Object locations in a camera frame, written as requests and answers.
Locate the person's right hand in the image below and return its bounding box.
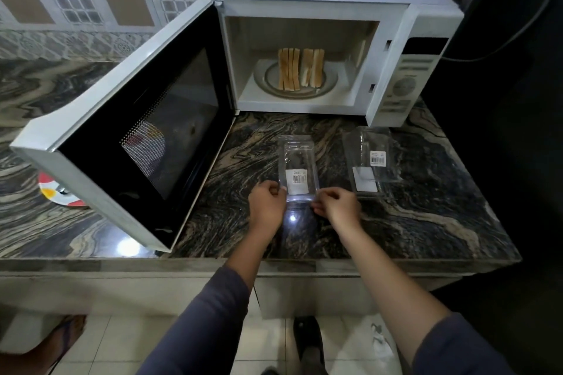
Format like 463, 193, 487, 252
311, 187, 362, 237

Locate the person's left hand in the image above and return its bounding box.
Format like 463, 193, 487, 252
248, 180, 287, 237

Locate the clear plastic container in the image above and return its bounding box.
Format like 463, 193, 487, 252
277, 135, 321, 203
342, 126, 402, 200

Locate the sliced bread stack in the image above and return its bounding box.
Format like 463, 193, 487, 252
277, 47, 301, 92
300, 48, 325, 89

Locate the silver refrigerator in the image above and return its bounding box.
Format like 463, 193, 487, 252
420, 0, 563, 375

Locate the polka dot plate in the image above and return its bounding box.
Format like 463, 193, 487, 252
37, 121, 166, 207

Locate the person's right forearm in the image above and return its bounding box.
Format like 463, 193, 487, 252
341, 225, 515, 375

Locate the person's left forearm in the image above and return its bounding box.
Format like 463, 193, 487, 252
136, 225, 276, 375

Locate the white plastic bag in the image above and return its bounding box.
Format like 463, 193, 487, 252
350, 315, 398, 364

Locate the light lower kitchen cabinet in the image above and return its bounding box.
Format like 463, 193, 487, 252
0, 271, 463, 319

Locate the grey power cable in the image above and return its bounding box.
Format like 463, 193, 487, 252
442, 0, 557, 63

